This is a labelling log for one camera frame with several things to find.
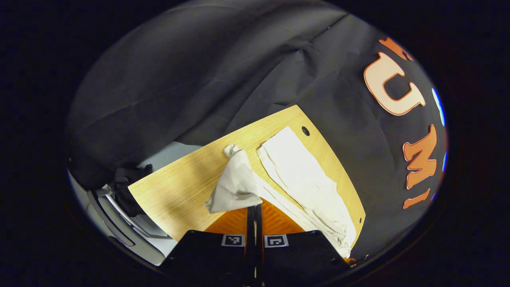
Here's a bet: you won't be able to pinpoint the black backdrop cloth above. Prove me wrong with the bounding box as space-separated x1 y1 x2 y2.
65 0 447 260

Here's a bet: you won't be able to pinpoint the white frame furniture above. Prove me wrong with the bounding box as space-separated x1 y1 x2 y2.
67 171 178 267

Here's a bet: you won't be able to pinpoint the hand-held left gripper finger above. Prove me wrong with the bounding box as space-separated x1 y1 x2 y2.
159 205 256 287
255 199 357 287

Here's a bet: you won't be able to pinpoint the dark cloth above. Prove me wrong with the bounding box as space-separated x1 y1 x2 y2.
110 164 154 218

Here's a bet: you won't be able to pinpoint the white jeans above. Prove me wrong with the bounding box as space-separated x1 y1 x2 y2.
205 126 357 259

